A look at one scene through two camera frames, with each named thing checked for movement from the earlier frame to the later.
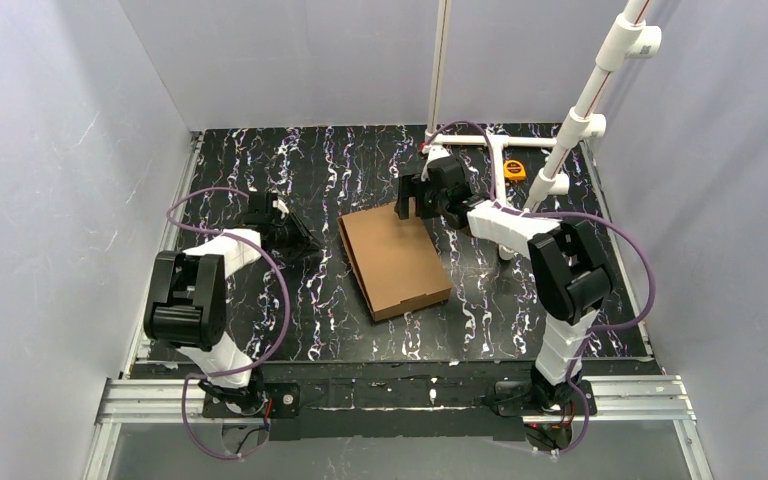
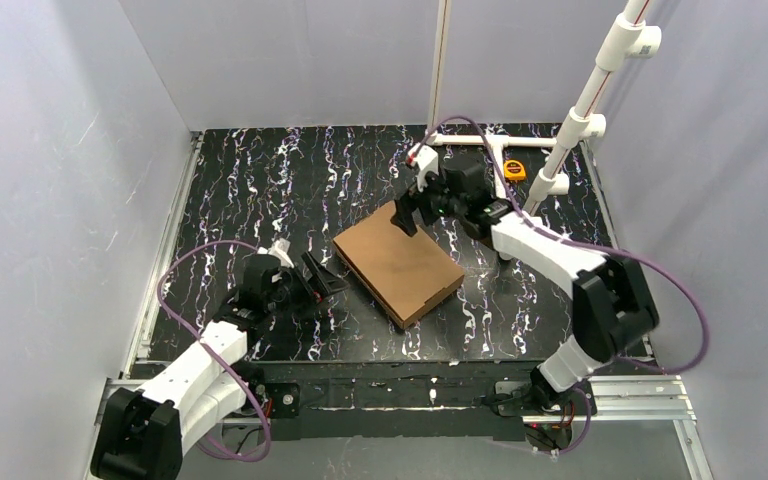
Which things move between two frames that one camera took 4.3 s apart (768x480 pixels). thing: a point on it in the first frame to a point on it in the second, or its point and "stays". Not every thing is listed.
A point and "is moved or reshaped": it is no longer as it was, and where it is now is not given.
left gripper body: [288, 229] to [306, 280]
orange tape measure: [515, 170] stays
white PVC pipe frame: [624, 36] stays
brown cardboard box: [396, 261] is moved or reshaped
